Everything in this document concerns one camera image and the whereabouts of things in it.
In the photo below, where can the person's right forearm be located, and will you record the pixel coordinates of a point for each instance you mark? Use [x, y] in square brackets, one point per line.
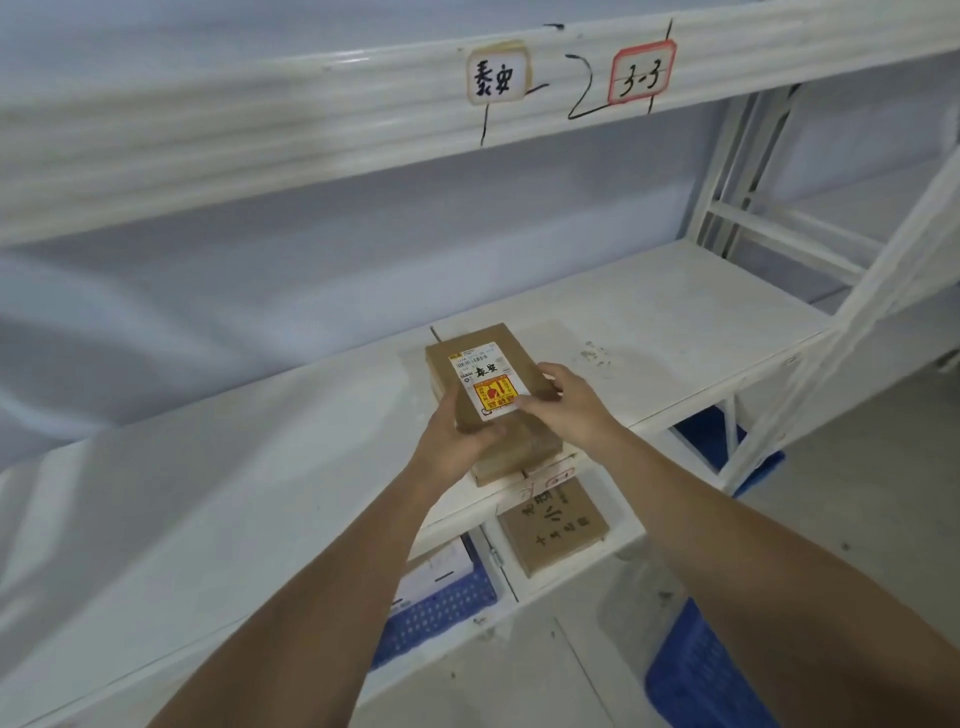
[765, 592]

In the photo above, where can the person's left hand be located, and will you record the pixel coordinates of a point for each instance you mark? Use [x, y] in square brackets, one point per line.
[444, 457]

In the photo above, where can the person's right hand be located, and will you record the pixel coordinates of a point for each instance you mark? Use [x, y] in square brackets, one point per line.
[581, 412]

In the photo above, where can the brown box with black writing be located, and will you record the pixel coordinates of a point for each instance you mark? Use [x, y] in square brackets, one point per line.
[553, 529]

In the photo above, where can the person's left thumb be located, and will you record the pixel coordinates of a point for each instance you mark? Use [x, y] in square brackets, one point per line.
[484, 444]

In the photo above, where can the blue plastic crate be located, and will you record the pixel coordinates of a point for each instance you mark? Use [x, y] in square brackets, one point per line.
[442, 613]
[703, 435]
[697, 679]

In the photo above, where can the large red bordered label sticker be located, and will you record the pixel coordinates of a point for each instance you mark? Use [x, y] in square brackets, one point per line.
[642, 72]

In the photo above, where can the small red bordered label sticker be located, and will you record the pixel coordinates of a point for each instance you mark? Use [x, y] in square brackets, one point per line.
[553, 480]

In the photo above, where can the white metal shelf rack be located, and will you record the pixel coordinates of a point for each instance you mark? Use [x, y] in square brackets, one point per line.
[300, 124]
[885, 201]

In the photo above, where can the person's right thumb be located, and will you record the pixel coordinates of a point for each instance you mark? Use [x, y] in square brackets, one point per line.
[536, 405]

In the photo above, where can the person's left forearm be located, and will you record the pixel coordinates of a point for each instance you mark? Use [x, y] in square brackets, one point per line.
[315, 615]

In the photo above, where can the beige bordered label sticker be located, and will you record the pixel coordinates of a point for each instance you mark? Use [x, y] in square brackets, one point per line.
[498, 73]

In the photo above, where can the brown cardboard parcel with label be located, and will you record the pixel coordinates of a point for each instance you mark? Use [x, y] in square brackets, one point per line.
[517, 442]

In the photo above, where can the white cardboard box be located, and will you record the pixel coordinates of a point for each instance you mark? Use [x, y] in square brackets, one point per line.
[433, 574]

